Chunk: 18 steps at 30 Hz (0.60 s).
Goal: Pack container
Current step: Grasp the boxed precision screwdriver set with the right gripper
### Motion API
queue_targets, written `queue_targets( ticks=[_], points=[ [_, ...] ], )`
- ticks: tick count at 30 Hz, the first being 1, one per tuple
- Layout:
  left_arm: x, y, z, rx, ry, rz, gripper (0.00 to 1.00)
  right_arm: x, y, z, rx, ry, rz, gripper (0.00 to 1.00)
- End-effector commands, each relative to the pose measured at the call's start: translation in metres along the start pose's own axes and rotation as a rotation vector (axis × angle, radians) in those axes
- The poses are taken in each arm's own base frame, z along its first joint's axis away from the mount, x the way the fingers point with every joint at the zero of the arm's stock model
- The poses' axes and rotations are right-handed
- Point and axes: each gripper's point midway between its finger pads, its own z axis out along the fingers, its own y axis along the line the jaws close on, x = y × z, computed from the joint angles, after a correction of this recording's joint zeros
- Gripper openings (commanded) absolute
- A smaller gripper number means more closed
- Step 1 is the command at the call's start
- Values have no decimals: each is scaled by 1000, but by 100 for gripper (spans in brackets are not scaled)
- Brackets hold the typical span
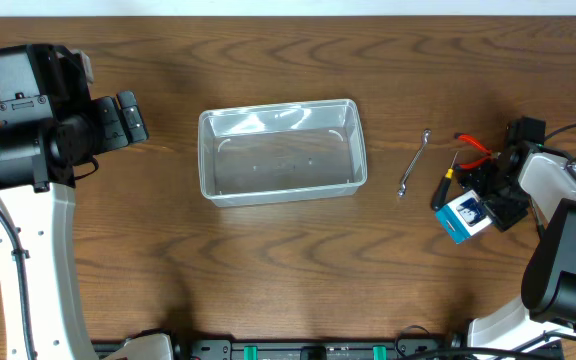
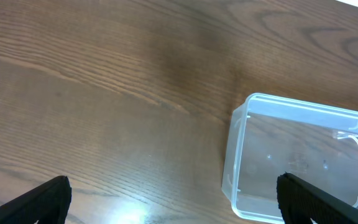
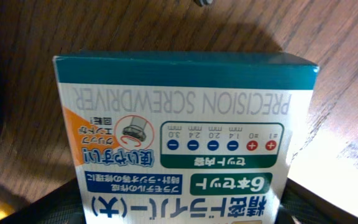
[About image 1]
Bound blue white cardboard box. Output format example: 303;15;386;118
435;190;492;244

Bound red-handled pliers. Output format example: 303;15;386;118
454;133;500;171

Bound black yellow screwdriver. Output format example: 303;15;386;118
430;153;458;212

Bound silver double-ended wrench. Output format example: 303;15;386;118
397;129;432;197

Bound clear plastic container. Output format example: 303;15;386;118
198;99;368;207

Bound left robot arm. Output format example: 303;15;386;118
0;44;175;359

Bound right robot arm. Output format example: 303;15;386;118
458;117;576;359

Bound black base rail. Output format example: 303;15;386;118
173;337;444;360

